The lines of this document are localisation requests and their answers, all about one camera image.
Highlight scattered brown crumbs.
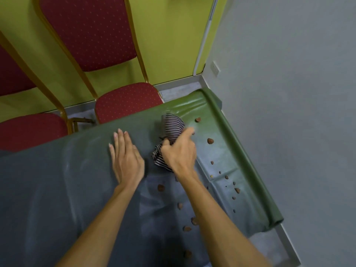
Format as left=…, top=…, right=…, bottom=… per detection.
left=157, top=117, right=241, bottom=259

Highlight black white striped cloth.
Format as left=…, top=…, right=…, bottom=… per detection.
left=151, top=113, right=186, bottom=172

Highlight red chair with gold frame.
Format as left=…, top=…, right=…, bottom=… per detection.
left=0, top=30, right=76, bottom=152
left=33, top=0, right=165, bottom=125

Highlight green leather table cover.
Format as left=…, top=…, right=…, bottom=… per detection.
left=0, top=88, right=284, bottom=267

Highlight person's right forearm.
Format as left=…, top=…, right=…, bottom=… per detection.
left=174, top=169, right=272, bottom=267

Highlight person's right hand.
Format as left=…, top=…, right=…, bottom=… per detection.
left=161, top=128, right=198, bottom=179

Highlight person's left forearm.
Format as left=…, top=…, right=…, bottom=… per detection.
left=55, top=176, right=145, bottom=267

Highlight person's left hand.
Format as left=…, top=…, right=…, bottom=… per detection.
left=108, top=128, right=145, bottom=190

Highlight white wall conduit pipe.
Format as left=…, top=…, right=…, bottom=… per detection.
left=192, top=0, right=221, bottom=77

